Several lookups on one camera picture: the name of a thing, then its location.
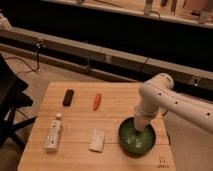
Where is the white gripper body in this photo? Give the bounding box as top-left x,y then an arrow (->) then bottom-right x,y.
133,105 -> 154,131

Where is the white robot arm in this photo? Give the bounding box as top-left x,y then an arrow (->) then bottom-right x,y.
134,73 -> 213,133

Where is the green ceramic bowl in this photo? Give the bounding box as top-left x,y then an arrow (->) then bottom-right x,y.
118,117 -> 156,155

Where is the orange carrot toy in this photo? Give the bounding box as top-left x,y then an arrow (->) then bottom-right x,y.
93,93 -> 102,111

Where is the white sponge block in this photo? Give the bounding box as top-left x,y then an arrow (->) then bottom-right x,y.
89,129 -> 105,152

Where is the wooden table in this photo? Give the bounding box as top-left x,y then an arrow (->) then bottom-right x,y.
18,82 -> 176,171

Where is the black rectangular device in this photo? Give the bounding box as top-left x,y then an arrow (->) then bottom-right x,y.
63,89 -> 74,106

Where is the white plastic bottle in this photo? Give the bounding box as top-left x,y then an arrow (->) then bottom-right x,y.
44,113 -> 62,152

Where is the black office chair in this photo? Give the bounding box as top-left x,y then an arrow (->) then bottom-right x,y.
0,53 -> 36,149

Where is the black cable on floor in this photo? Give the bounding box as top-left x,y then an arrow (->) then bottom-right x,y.
4,39 -> 44,76

